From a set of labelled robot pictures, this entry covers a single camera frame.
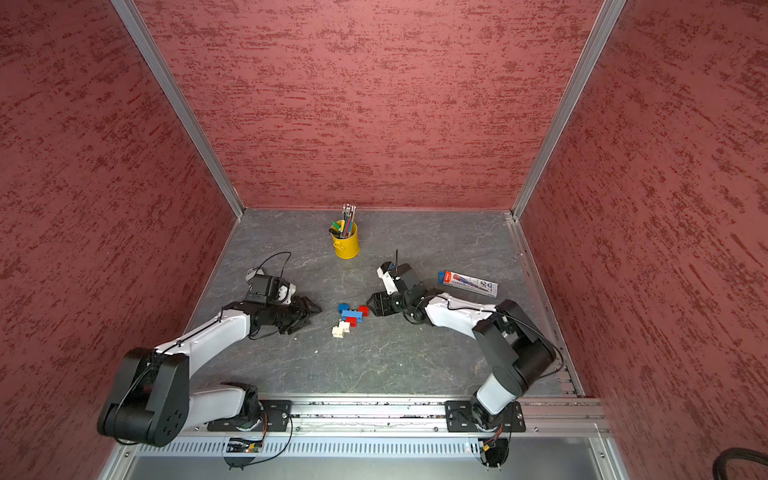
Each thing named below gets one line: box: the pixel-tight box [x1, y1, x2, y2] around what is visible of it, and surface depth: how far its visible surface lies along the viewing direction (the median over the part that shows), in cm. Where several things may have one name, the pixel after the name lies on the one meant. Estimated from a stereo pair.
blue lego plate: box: [341, 310, 363, 323], surface depth 91 cm
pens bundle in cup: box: [329, 203, 357, 239], surface depth 102 cm
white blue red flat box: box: [438, 270, 499, 298], surface depth 101 cm
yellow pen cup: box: [331, 222, 360, 260], surface depth 103 cm
